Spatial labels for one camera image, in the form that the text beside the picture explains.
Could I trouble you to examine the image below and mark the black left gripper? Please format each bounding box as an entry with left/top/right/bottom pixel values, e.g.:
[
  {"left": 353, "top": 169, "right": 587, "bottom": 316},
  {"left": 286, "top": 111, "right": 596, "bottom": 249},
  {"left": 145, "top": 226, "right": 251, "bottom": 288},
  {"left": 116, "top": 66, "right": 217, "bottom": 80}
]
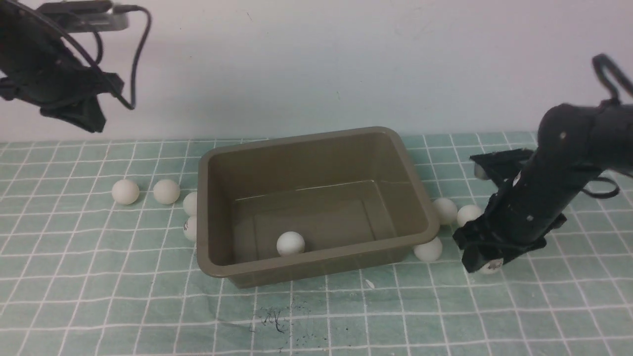
[{"left": 1, "top": 49, "right": 124, "bottom": 133}]

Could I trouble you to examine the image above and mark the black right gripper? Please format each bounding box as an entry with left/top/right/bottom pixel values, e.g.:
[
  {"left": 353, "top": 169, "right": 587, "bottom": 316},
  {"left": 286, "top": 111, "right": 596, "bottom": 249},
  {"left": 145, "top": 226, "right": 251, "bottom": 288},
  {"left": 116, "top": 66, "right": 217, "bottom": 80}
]
[{"left": 452, "top": 193, "right": 567, "bottom": 273}]

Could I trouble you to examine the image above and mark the white ping-pong ball red logo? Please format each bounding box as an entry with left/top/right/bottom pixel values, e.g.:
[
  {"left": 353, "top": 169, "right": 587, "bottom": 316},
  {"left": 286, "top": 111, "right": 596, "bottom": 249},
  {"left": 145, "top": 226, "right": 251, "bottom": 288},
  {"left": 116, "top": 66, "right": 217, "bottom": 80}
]
[{"left": 478, "top": 259, "right": 504, "bottom": 275}]

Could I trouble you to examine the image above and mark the olive green plastic bin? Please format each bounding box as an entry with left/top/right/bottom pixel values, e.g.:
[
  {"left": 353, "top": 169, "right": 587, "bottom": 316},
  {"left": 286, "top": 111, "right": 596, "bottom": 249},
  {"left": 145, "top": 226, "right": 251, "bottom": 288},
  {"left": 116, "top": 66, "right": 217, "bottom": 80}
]
[{"left": 196, "top": 127, "right": 440, "bottom": 289}]

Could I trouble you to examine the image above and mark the white ping-pong ball with print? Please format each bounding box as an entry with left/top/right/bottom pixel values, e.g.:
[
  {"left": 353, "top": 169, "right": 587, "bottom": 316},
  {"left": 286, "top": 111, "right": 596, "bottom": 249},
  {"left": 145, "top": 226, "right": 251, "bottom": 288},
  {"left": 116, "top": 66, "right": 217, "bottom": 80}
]
[{"left": 183, "top": 216, "right": 197, "bottom": 243}]

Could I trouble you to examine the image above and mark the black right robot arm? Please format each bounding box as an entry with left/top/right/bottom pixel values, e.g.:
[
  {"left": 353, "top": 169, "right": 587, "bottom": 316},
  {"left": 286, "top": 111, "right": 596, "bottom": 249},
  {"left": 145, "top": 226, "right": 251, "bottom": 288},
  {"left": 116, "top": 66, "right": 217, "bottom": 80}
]
[{"left": 453, "top": 101, "right": 633, "bottom": 273}]

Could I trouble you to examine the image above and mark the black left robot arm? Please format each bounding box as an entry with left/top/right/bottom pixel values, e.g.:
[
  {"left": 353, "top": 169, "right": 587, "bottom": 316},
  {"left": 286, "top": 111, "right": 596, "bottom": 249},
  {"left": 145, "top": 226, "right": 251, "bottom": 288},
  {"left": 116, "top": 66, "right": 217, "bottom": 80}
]
[{"left": 0, "top": 0, "right": 124, "bottom": 133}]

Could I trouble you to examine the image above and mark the green checkered tablecloth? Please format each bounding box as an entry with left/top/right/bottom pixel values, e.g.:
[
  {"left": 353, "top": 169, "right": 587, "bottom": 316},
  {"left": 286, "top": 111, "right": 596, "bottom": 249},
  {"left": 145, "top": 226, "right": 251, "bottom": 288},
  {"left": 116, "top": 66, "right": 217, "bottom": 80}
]
[{"left": 0, "top": 138, "right": 633, "bottom": 356}]

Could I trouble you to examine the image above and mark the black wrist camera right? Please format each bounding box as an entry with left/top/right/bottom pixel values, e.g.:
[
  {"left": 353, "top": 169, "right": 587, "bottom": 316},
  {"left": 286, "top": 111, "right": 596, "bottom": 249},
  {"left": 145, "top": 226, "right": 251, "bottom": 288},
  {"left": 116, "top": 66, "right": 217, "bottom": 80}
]
[{"left": 470, "top": 148, "right": 534, "bottom": 187}]

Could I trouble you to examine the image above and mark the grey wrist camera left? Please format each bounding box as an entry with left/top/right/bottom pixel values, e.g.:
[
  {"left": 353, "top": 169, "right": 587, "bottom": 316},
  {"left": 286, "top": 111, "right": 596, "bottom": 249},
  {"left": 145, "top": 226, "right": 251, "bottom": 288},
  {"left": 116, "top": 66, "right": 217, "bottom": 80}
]
[{"left": 36, "top": 0, "right": 130, "bottom": 33}]

